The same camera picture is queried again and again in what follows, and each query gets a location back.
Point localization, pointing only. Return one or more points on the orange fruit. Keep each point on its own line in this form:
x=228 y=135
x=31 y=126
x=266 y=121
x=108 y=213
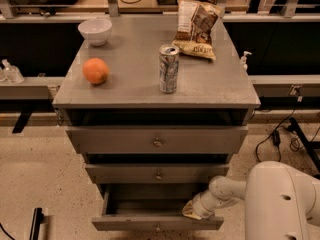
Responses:
x=95 y=70

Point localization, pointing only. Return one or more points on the grey drawer cabinet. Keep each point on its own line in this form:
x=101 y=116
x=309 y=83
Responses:
x=208 y=93

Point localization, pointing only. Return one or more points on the brown chip bag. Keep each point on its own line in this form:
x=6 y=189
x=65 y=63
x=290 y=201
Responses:
x=195 y=22

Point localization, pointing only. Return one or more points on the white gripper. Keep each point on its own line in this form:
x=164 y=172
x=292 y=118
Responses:
x=201 y=207

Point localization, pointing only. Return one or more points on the white bowl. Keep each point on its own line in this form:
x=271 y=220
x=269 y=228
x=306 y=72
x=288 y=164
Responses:
x=96 y=31

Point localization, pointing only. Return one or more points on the grey middle drawer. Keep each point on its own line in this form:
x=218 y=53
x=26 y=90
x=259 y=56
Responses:
x=154 y=173

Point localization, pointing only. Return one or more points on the grey top drawer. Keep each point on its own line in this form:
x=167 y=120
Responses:
x=157 y=140

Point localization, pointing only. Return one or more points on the grey drawer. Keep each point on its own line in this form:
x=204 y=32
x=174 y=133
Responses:
x=154 y=173
x=157 y=140
x=130 y=207

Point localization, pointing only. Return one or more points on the silver drink can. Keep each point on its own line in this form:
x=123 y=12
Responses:
x=168 y=66

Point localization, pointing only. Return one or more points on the clear sanitizer bottle left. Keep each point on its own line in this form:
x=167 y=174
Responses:
x=12 y=73

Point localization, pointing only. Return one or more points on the black stand leg right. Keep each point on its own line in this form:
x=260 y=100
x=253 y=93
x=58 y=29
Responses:
x=310 y=146

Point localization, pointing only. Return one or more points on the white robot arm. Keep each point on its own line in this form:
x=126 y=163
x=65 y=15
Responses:
x=280 y=201

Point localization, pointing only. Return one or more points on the grey bottom drawer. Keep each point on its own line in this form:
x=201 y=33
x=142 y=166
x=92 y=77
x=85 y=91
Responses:
x=130 y=207

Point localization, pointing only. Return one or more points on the black bar on floor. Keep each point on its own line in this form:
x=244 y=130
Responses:
x=37 y=219

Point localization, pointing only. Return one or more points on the white pump bottle right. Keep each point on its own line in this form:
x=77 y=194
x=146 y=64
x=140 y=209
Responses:
x=243 y=59

